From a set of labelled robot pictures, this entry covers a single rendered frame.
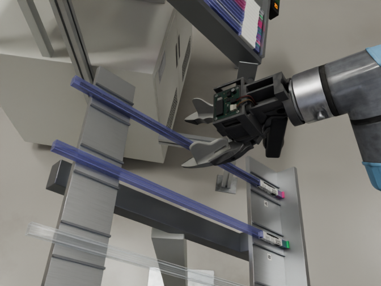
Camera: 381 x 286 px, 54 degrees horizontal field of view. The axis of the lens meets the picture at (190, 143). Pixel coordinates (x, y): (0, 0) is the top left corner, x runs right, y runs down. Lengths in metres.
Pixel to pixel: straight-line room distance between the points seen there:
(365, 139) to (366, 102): 0.05
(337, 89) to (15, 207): 1.48
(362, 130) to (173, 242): 0.37
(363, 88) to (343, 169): 1.31
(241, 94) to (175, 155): 1.19
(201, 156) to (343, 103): 0.23
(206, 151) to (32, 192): 1.26
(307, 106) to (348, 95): 0.05
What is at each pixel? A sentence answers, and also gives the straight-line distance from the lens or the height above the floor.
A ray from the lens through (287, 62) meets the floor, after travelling 2.15.
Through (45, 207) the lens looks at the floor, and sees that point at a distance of 1.71.
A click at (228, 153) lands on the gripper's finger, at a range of 0.59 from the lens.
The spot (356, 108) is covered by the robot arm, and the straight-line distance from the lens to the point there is 0.54.
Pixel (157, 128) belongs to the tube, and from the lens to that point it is 0.61.
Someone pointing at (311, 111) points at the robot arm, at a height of 1.07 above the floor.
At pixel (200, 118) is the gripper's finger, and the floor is 0.94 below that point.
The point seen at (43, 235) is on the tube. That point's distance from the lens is 0.46.
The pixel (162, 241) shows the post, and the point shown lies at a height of 0.80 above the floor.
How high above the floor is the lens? 1.47
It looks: 57 degrees down
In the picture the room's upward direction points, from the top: straight up
